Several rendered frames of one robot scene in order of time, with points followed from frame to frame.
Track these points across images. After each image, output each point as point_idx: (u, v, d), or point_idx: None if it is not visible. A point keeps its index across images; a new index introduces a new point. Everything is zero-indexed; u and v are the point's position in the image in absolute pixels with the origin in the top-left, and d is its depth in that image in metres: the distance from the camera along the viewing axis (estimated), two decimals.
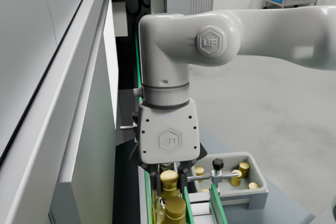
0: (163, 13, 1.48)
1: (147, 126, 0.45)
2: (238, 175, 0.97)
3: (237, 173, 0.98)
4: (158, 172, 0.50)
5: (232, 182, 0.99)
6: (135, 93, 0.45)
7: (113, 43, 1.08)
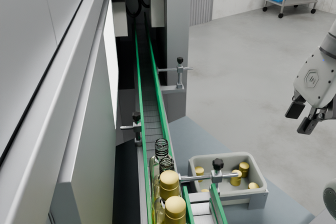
0: (163, 13, 1.48)
1: (309, 59, 0.59)
2: (238, 175, 0.97)
3: (237, 173, 0.98)
4: (297, 101, 0.63)
5: (232, 182, 0.99)
6: (326, 36, 0.58)
7: (113, 43, 1.08)
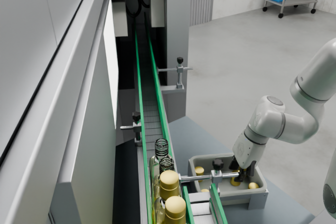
0: (163, 13, 1.48)
1: (240, 136, 0.94)
2: None
3: None
4: (235, 159, 0.98)
5: (232, 182, 0.99)
6: None
7: (113, 43, 1.08)
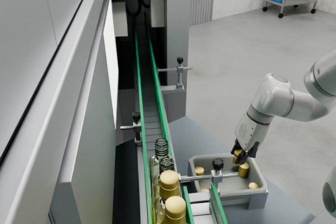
0: (163, 13, 1.48)
1: (242, 117, 0.90)
2: None
3: (240, 152, 0.93)
4: (237, 144, 0.94)
5: (234, 161, 0.94)
6: None
7: (113, 43, 1.08)
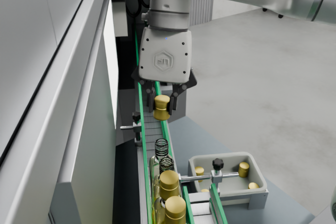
0: None
1: (146, 45, 0.55)
2: (167, 98, 0.60)
3: (162, 98, 0.60)
4: (152, 91, 0.59)
5: (164, 116, 0.61)
6: (142, 17, 0.55)
7: (113, 43, 1.08)
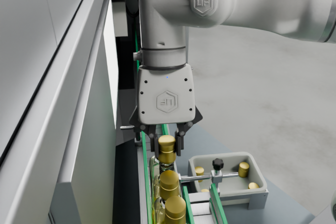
0: None
1: (145, 87, 0.48)
2: (171, 138, 0.55)
3: (166, 139, 0.55)
4: (156, 134, 0.53)
5: (172, 158, 0.55)
6: (135, 57, 0.49)
7: (113, 43, 1.08)
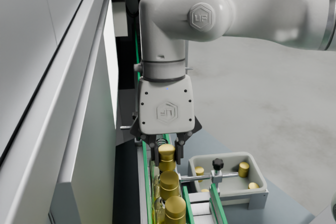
0: None
1: (146, 99, 0.49)
2: (171, 147, 0.56)
3: (166, 148, 0.56)
4: (156, 143, 0.54)
5: (171, 166, 0.56)
6: (135, 68, 0.50)
7: (113, 43, 1.08)
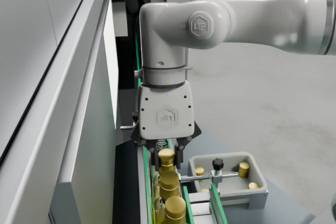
0: None
1: (146, 104, 0.50)
2: (171, 152, 0.56)
3: (166, 152, 0.56)
4: (156, 148, 0.55)
5: None
6: (136, 75, 0.50)
7: (113, 43, 1.08)
